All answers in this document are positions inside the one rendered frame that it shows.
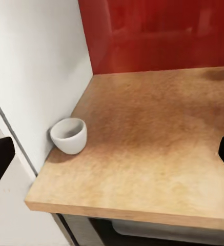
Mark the coffee cup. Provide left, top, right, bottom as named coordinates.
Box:
left=48, top=118, right=87, bottom=155

